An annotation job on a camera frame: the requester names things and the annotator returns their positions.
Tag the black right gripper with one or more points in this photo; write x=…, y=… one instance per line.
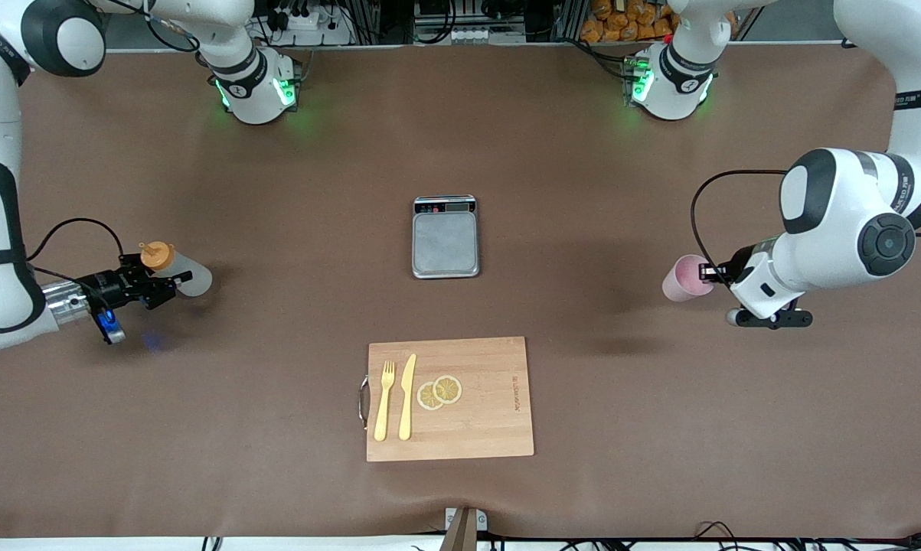
x=108, y=286

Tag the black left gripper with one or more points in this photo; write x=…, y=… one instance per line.
x=733, y=267

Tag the brown table mat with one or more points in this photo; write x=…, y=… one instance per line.
x=659, y=421

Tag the orange snack packets pile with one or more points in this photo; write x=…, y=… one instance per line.
x=621, y=23

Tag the yellow plastic knife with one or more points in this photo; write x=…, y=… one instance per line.
x=406, y=398

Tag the white power strip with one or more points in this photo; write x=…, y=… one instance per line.
x=330, y=34
x=468, y=35

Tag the translucent sauce bottle orange cap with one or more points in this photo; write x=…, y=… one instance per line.
x=192, y=279

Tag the aluminium frame strut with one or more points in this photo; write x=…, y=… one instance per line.
x=569, y=19
x=368, y=19

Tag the grey digital kitchen scale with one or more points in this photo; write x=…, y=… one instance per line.
x=445, y=245

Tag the pink plastic cup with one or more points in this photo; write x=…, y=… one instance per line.
x=684, y=279

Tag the yellow plastic fork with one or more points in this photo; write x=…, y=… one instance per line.
x=381, y=421

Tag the grey metal bracket plate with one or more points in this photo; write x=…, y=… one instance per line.
x=481, y=520

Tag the brown mount post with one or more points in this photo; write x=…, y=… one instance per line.
x=460, y=536

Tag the lemon slice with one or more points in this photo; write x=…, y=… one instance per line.
x=449, y=389
x=427, y=398

